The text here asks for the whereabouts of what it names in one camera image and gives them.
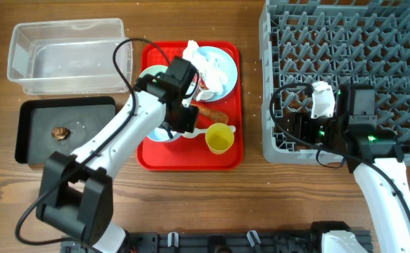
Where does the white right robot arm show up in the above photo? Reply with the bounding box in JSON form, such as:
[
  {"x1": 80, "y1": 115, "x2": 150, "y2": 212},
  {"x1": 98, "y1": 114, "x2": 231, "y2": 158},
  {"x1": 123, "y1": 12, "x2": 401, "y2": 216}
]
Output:
[{"x1": 276, "y1": 111, "x2": 410, "y2": 252}]

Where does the red plastic tray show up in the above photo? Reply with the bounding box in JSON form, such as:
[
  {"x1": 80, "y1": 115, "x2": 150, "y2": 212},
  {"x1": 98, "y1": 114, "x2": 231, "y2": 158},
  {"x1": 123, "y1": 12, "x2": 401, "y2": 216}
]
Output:
[{"x1": 136, "y1": 41, "x2": 244, "y2": 171}]

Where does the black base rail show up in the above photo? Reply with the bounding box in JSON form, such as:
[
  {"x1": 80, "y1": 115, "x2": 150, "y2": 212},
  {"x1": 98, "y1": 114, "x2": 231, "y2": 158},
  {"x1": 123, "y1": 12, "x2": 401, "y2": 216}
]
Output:
[{"x1": 60, "y1": 230, "x2": 373, "y2": 253}]

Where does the white plastic spoon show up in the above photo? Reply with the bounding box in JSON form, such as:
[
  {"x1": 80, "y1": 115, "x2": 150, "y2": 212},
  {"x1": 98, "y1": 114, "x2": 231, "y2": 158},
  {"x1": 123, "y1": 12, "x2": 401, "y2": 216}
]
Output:
[{"x1": 180, "y1": 124, "x2": 237, "y2": 139}]

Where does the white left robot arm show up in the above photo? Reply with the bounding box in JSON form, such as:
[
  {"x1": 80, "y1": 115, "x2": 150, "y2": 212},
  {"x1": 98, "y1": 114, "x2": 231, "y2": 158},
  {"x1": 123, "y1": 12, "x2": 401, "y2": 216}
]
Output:
[{"x1": 35, "y1": 75, "x2": 198, "y2": 252}]

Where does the yellow plastic cup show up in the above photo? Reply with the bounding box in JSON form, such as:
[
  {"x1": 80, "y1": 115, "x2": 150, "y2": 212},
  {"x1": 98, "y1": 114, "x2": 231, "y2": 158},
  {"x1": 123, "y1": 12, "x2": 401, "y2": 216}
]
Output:
[{"x1": 205, "y1": 123, "x2": 236, "y2": 155}]

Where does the light blue bowl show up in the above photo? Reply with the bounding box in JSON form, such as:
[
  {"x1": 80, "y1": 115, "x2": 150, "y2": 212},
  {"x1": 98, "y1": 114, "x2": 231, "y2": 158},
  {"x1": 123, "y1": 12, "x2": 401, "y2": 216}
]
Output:
[{"x1": 147, "y1": 127, "x2": 181, "y2": 143}]

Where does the light blue plate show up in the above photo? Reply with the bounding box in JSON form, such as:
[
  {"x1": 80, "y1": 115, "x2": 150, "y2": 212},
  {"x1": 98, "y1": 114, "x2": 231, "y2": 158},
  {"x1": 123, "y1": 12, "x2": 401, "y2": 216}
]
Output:
[{"x1": 191, "y1": 46, "x2": 238, "y2": 102}]

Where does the grey-blue dishwasher rack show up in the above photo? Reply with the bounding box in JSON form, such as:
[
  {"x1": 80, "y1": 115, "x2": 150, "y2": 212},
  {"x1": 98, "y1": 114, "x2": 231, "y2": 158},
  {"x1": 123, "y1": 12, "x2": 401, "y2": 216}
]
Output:
[{"x1": 259, "y1": 0, "x2": 410, "y2": 166}]

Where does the white tissue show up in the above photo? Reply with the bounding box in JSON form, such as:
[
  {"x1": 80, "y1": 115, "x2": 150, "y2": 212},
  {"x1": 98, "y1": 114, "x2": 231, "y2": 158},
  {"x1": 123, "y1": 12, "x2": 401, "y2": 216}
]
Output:
[{"x1": 182, "y1": 40, "x2": 229, "y2": 101}]

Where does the orange carrot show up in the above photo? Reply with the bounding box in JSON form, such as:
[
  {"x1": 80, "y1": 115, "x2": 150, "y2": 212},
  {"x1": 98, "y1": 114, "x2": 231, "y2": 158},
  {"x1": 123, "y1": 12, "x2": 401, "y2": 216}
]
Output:
[{"x1": 192, "y1": 103, "x2": 229, "y2": 124}]

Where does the black waste tray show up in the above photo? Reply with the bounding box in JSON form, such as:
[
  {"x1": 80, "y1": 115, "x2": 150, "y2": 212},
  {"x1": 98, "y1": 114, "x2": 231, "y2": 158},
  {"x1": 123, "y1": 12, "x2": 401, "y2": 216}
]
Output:
[{"x1": 15, "y1": 96, "x2": 116, "y2": 165}]

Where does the clear plastic bin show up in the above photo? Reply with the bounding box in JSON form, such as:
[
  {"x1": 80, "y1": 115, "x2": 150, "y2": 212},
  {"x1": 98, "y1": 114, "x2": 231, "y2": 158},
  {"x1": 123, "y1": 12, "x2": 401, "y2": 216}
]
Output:
[{"x1": 7, "y1": 18, "x2": 133, "y2": 96}]

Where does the mint green bowl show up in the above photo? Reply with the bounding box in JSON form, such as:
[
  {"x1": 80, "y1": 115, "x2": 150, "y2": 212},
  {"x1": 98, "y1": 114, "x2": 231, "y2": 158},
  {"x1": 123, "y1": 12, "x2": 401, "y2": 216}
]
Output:
[{"x1": 136, "y1": 65, "x2": 167, "y2": 86}]

